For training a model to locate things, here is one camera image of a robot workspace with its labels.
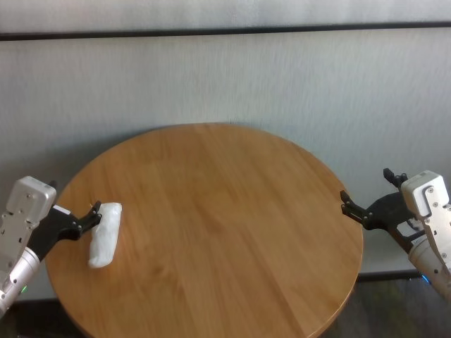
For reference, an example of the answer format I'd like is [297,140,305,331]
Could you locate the white sandbag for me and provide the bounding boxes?
[87,201,123,270]

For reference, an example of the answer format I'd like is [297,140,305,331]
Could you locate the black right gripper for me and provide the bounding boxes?
[339,168,424,254]

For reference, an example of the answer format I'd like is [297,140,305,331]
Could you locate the black skirting board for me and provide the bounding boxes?
[357,269,429,282]

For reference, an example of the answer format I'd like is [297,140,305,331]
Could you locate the black wall trim strip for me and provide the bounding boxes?
[0,20,451,42]

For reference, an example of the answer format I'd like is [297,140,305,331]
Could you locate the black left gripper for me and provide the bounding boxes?
[26,180,103,264]

